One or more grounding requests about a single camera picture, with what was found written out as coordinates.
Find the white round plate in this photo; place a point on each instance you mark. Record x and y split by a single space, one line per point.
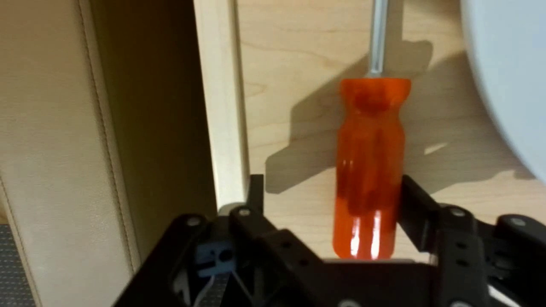
505 74

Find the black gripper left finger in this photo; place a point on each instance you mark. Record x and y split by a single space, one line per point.
267 233

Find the wooden nightstand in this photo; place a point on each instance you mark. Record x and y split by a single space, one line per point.
284 69

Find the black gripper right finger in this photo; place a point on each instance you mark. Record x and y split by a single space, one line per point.
454 250

